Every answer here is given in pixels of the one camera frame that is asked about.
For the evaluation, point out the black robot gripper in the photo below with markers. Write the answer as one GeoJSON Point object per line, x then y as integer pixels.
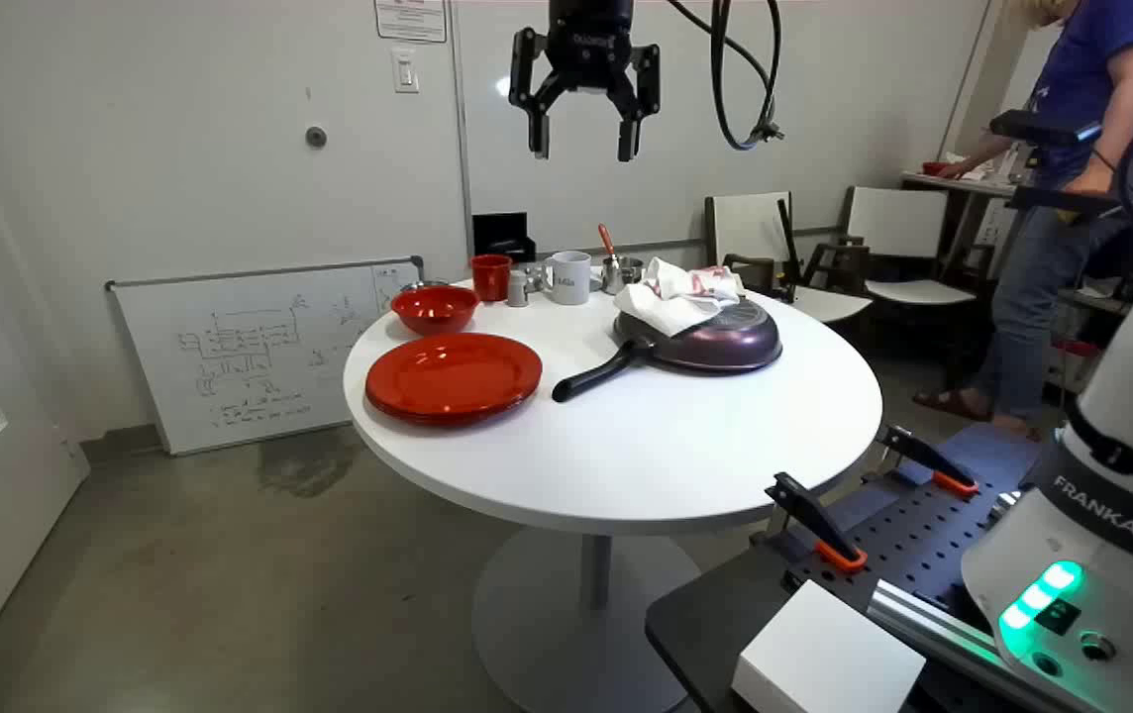
{"type": "Point", "coordinates": [583, 51]}

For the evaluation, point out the white cloth with red stripes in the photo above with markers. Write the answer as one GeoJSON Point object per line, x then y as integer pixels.
{"type": "Point", "coordinates": [677, 300]}

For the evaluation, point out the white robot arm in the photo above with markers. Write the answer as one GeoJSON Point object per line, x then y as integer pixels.
{"type": "Point", "coordinates": [1023, 591]}

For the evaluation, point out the purple frying pan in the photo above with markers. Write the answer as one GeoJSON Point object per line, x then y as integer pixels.
{"type": "Point", "coordinates": [737, 337]}

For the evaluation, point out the metal pot with red spatula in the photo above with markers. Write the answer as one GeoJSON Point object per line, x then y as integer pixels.
{"type": "Point", "coordinates": [614, 270]}

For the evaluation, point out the small metal cup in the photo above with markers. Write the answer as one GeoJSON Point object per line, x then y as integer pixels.
{"type": "Point", "coordinates": [521, 286]}

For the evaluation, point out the red cup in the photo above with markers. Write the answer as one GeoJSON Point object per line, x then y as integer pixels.
{"type": "Point", "coordinates": [494, 275]}

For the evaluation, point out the red bowl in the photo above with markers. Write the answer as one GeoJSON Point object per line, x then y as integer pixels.
{"type": "Point", "coordinates": [437, 306]}

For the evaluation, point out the red plate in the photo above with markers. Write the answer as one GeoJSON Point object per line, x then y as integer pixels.
{"type": "Point", "coordinates": [454, 380]}

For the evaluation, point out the white chair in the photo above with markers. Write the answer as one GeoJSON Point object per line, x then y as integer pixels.
{"type": "Point", "coordinates": [900, 226]}
{"type": "Point", "coordinates": [754, 240]}

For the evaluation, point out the round white table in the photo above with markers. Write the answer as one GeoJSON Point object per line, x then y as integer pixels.
{"type": "Point", "coordinates": [598, 495]}

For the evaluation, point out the black orange clamp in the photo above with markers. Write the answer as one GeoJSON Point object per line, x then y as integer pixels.
{"type": "Point", "coordinates": [828, 539]}
{"type": "Point", "coordinates": [945, 473]}

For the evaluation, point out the black robot mounting bench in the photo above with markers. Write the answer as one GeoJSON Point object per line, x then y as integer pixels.
{"type": "Point", "coordinates": [911, 535]}

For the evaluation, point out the white box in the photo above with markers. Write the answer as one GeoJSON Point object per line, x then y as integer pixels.
{"type": "Point", "coordinates": [816, 657]}

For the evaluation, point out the black box on wall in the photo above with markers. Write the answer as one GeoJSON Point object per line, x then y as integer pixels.
{"type": "Point", "coordinates": [504, 237]}

